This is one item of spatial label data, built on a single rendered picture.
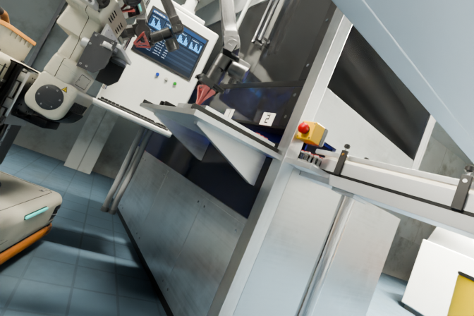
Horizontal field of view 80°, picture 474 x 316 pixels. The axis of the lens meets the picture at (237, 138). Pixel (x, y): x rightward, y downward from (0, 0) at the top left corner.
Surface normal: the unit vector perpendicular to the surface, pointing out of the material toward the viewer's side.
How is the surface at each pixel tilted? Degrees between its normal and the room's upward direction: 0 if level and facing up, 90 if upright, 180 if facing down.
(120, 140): 90
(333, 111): 90
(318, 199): 90
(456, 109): 180
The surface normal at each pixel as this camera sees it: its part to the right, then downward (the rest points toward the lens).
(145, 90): 0.39, 0.07
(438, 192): -0.75, -0.39
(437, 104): -0.40, 0.91
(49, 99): 0.19, -0.03
